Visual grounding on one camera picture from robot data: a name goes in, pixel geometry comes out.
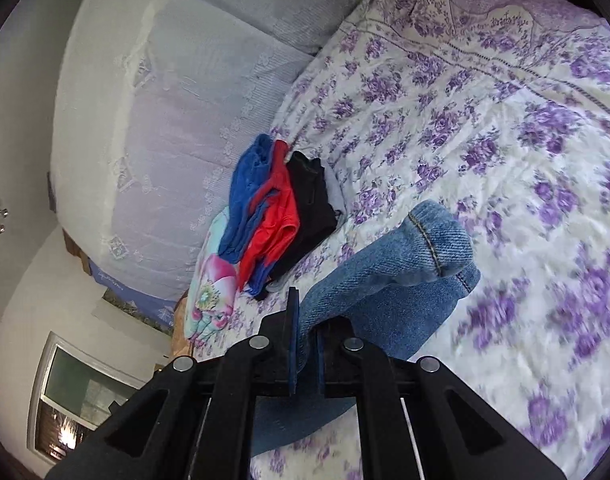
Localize turquoise pink floral folded blanket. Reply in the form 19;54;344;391
182;210;244;350

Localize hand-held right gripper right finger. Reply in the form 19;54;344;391
315;322;568;480

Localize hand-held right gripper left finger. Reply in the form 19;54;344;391
45;287;300;480

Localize white framed window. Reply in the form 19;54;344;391
28;331;156;467

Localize blue denim pants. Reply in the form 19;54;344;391
252;200;482;458

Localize blue patterned cloth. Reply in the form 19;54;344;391
85;254;180;335

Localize grey folded garment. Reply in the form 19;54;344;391
324;165;347;223

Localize black folded garment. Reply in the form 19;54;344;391
255;151;339;302

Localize purple floral bedspread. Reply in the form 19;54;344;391
230;0;610;480

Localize red and blue folded garment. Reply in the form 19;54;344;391
237;140;302;297

